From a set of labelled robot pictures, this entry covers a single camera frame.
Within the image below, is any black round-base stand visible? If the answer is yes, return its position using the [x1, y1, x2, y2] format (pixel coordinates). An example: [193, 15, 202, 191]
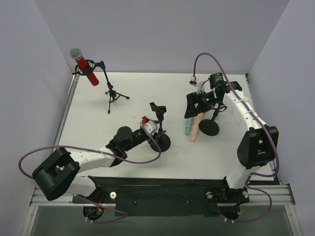
[150, 102, 171, 152]
[198, 109, 220, 136]

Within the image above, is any mint green toy microphone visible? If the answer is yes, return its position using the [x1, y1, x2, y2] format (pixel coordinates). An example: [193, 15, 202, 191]
[185, 118, 194, 135]

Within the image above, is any black tripod microphone stand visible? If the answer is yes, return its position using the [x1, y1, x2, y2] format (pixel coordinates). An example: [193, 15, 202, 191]
[75, 59, 130, 114]

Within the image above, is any red glitter microphone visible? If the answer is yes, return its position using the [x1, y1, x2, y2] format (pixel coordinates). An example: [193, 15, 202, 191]
[69, 48, 99, 86]

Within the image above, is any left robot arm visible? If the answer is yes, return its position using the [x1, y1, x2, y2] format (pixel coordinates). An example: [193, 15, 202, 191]
[31, 121, 165, 201]

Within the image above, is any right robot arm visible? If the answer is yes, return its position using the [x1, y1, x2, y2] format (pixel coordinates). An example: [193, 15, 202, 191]
[184, 73, 279, 189]

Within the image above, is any black round-base stand front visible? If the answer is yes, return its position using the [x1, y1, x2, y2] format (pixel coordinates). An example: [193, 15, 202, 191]
[198, 109, 220, 136]

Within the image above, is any peach toy microphone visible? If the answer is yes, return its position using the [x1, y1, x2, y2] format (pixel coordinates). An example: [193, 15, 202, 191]
[190, 113, 204, 142]

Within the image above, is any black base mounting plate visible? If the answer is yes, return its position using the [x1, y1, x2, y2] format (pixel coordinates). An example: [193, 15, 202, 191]
[87, 177, 249, 217]

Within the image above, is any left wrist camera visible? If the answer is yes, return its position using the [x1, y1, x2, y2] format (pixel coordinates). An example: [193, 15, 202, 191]
[140, 118, 158, 135]

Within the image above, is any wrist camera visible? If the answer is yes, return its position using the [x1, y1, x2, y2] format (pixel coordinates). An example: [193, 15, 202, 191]
[189, 76, 208, 94]
[140, 118, 158, 135]

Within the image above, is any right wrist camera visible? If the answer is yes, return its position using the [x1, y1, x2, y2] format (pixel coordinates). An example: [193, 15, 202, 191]
[189, 76, 208, 94]

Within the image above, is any aluminium frame rail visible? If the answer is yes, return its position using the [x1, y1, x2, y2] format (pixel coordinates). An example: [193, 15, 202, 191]
[30, 185, 295, 207]

